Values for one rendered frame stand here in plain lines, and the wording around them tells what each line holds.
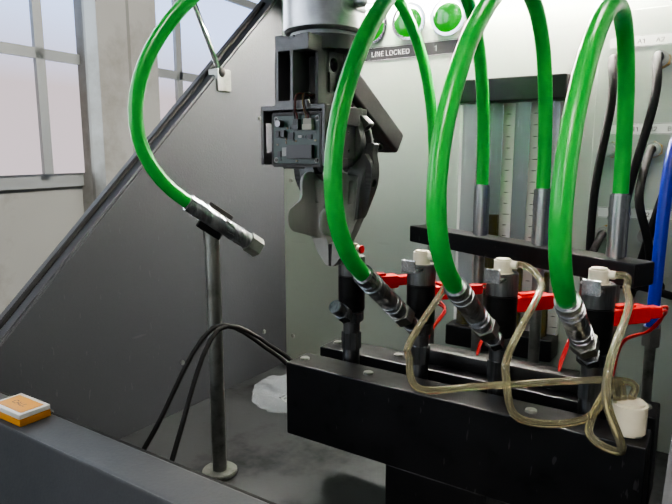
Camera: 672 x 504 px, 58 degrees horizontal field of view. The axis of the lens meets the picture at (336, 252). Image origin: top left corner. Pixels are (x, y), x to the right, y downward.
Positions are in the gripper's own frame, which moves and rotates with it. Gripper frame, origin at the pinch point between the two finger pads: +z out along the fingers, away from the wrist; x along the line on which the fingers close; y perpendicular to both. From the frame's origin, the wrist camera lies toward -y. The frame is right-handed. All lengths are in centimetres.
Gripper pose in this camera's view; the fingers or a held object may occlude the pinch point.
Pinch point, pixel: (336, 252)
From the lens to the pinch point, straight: 60.1
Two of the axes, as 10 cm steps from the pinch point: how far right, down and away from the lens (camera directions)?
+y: -5.5, 1.2, -8.2
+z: -0.1, 9.9, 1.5
